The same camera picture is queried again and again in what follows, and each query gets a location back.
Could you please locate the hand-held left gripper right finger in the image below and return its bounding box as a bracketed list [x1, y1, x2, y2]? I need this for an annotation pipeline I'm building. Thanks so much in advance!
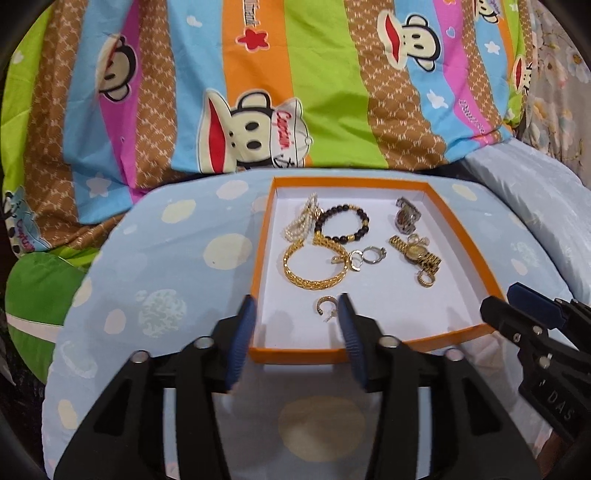
[337, 292, 542, 480]

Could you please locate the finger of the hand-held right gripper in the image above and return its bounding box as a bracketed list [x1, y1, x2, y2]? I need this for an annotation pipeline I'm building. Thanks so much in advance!
[480, 296, 548, 352]
[506, 282, 575, 330]

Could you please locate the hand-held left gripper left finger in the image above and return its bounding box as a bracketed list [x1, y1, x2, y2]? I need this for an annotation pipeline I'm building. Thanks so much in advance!
[53, 294, 257, 480]

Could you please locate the orange cardboard box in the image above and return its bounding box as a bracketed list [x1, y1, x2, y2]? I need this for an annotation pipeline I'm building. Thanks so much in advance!
[247, 175, 509, 366]

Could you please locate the gold woven bangle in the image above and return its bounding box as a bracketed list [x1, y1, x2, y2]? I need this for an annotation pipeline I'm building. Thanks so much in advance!
[283, 234, 351, 291]

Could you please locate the gold wristwatch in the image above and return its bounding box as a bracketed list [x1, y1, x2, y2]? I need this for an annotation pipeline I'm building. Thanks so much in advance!
[389, 234, 442, 278]

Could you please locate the pale blue quilt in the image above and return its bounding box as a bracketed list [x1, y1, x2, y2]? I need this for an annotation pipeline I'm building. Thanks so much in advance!
[462, 138, 591, 301]

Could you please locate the light blue spotted cushion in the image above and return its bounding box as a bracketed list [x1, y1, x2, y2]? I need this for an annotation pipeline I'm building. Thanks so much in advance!
[41, 168, 591, 480]

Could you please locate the silver wristwatch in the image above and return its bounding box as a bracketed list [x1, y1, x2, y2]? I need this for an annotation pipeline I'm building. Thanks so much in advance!
[394, 196, 424, 234]

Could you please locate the grey floral cloth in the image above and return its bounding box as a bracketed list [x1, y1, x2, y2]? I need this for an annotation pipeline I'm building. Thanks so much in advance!
[516, 0, 591, 177]

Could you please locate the colourful printed blanket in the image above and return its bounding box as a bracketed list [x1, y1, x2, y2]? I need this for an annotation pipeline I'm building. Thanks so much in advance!
[0, 0, 532, 254]

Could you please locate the black bead bracelet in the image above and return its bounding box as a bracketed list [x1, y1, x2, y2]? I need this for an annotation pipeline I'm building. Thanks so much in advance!
[313, 203, 371, 246]

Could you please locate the white pearl bracelet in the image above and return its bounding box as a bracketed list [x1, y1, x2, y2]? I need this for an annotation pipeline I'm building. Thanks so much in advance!
[284, 193, 324, 242]

